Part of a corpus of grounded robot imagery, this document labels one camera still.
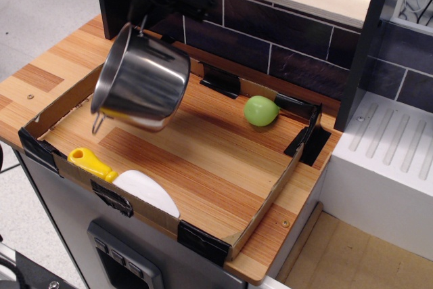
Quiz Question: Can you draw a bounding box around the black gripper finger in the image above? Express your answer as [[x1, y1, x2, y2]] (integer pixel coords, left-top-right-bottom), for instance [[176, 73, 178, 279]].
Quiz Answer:
[[127, 0, 149, 28], [179, 3, 212, 22]]

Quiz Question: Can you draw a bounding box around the stainless steel pot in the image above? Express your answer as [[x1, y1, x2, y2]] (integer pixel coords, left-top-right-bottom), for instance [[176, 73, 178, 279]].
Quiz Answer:
[[91, 23, 191, 133]]

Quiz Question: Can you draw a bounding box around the cardboard fence with black tape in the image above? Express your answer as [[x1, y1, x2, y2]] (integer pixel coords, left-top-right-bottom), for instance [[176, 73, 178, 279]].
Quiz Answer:
[[18, 33, 332, 267]]

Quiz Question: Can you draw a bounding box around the green pear-shaped toy fruit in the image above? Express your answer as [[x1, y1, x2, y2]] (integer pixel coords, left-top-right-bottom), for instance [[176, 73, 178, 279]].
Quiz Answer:
[[244, 95, 280, 127]]

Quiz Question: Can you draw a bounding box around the white sink drainboard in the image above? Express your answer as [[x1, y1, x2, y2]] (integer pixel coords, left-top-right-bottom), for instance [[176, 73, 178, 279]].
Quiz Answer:
[[333, 92, 432, 196]]

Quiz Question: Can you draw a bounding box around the grey oven control panel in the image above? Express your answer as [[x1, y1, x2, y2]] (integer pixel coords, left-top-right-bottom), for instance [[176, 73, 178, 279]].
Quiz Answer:
[[87, 221, 164, 288]]

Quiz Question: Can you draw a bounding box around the yellow-handled white spatula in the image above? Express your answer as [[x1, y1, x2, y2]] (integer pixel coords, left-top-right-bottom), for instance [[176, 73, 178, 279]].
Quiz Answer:
[[68, 148, 180, 218]]

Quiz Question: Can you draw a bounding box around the dark grey shelf post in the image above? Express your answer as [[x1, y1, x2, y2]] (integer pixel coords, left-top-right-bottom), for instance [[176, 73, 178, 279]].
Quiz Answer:
[[334, 0, 386, 131]]

